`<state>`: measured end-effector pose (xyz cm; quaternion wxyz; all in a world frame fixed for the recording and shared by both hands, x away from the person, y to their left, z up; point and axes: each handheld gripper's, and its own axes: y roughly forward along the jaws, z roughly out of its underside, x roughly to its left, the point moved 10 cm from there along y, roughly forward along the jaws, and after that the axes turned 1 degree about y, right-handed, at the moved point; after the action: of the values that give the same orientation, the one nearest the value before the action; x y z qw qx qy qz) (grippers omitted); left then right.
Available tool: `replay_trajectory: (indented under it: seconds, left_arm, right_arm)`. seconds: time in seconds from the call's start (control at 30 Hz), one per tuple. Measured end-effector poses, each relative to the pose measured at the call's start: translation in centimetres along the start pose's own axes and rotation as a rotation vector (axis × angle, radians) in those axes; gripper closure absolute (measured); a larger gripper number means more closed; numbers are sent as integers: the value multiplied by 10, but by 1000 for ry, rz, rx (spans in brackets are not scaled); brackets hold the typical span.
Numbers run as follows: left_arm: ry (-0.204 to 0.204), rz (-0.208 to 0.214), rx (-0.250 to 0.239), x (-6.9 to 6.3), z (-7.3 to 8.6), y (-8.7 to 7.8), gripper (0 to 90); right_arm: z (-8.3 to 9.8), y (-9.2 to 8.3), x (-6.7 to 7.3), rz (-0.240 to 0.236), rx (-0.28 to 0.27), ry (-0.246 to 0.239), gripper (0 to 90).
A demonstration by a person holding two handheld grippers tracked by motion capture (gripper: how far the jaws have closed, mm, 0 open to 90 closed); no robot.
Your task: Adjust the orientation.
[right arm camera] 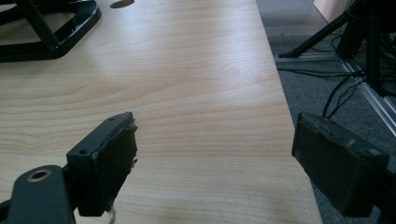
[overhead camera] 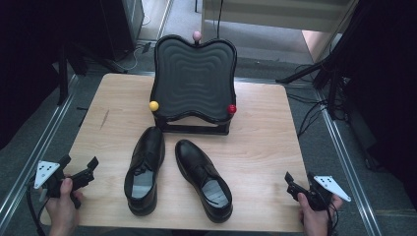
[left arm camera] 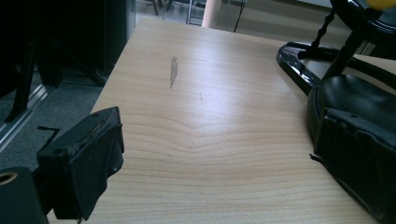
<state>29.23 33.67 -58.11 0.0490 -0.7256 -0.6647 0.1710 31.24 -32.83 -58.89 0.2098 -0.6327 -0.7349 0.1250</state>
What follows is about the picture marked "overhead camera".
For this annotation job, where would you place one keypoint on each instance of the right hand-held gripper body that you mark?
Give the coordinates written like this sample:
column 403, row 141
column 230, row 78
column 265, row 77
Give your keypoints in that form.
column 329, row 187

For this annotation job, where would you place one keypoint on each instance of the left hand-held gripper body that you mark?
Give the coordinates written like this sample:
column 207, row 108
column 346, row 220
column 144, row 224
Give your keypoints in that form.
column 47, row 173

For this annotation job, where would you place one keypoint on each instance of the black leather shoe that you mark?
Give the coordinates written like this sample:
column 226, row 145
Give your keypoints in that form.
column 149, row 150
column 191, row 160

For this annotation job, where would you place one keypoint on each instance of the black shoe stand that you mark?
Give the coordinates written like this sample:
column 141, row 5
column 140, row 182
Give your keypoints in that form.
column 195, row 85

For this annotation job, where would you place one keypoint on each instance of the person's right hand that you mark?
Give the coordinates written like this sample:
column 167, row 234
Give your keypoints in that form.
column 316, row 223

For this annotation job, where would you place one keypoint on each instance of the person's left hand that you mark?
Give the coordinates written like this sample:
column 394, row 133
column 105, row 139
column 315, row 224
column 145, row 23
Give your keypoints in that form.
column 62, row 213

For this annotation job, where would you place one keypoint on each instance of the yellow ball knob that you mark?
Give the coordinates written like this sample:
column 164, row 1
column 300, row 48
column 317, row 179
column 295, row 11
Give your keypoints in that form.
column 153, row 106

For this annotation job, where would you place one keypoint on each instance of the black metal stand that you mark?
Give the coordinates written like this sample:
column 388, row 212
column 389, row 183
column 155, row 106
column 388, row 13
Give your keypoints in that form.
column 65, row 72

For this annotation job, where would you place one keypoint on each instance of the red ball knob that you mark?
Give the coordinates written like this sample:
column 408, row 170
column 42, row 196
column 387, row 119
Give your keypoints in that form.
column 231, row 108

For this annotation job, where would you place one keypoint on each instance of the black tripod leg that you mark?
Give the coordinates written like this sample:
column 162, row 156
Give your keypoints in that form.
column 300, row 73

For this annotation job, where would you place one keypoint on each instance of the dark cabinet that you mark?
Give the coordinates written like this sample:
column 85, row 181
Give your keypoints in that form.
column 123, row 26

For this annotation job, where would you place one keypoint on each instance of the white furniture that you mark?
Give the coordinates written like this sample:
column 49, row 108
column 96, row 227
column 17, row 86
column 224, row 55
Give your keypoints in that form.
column 278, row 14

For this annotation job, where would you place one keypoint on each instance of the pink ball knob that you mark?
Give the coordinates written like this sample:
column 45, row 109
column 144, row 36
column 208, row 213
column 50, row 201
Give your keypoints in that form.
column 197, row 35

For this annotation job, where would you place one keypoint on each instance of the metal floor rail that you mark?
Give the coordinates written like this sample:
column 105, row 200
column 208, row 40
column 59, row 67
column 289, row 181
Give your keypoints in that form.
column 36, row 150
column 347, row 164

